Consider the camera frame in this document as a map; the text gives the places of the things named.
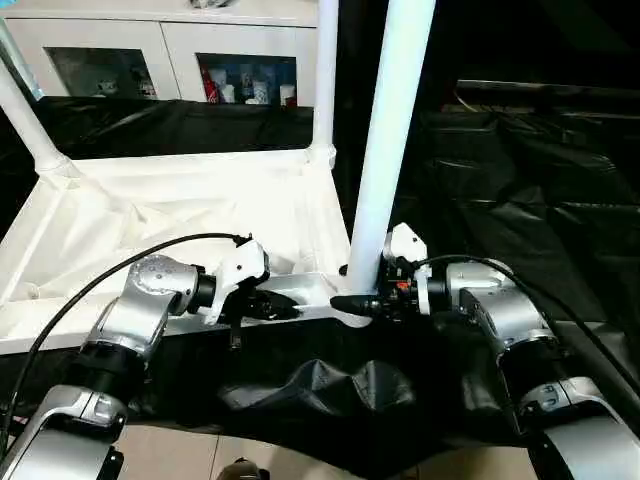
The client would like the grey horizontal rail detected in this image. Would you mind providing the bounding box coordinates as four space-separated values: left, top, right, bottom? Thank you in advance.
455 80 640 102

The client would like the red bottle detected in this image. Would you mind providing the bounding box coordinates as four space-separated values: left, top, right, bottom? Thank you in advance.
202 68 223 105

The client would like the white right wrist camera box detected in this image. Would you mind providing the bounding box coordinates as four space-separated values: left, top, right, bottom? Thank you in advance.
383 222 434 317

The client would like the grey window curtain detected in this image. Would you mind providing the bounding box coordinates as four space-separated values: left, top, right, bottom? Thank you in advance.
0 15 47 103

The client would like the white cabinet with glass doors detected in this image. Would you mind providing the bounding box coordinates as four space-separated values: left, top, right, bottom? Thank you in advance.
0 0 323 109

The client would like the black work mat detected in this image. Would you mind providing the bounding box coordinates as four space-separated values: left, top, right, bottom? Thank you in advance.
0 95 640 471

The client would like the white plastic table top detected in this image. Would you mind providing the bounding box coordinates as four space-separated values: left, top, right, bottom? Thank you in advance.
0 145 387 357

